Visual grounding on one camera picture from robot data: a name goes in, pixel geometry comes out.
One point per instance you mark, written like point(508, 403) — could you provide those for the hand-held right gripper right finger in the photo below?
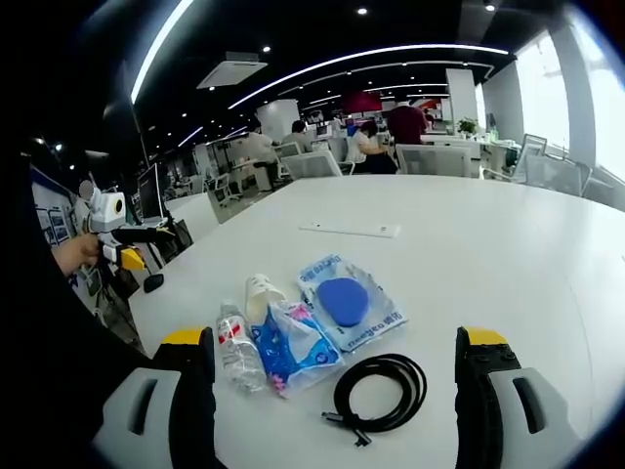
point(508, 415)

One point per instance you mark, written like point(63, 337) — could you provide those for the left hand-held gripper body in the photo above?
point(105, 207)

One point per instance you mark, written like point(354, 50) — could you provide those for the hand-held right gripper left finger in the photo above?
point(146, 415)

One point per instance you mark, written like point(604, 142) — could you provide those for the clear plastic water bottle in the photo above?
point(239, 352)

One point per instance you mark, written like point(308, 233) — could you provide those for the white paper cup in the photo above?
point(261, 295)

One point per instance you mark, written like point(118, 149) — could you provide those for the blue white plastic packet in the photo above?
point(293, 347)

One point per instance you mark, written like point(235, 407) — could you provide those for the clear packet with blue sponge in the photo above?
point(344, 300)

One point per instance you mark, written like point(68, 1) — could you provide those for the person's left hand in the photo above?
point(78, 254)

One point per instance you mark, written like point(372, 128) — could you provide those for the small black oval object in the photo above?
point(153, 283)

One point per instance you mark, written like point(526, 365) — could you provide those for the computer monitor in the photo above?
point(149, 193)

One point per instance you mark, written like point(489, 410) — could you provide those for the white office desk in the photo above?
point(193, 215)

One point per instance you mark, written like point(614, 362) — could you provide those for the white table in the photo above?
point(488, 273)

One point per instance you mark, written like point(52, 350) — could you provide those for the ceiling air conditioner unit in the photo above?
point(232, 71)

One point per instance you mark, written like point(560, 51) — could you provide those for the white mesh office chair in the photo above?
point(531, 149)
point(434, 160)
point(556, 175)
point(312, 165)

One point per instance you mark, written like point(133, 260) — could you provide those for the flat white table panel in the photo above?
point(349, 228)

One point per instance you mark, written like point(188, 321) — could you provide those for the red hanging screen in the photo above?
point(361, 101)

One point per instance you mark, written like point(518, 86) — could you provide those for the potted green plant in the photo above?
point(468, 126)

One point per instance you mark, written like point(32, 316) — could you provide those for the wall poster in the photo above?
point(51, 215)

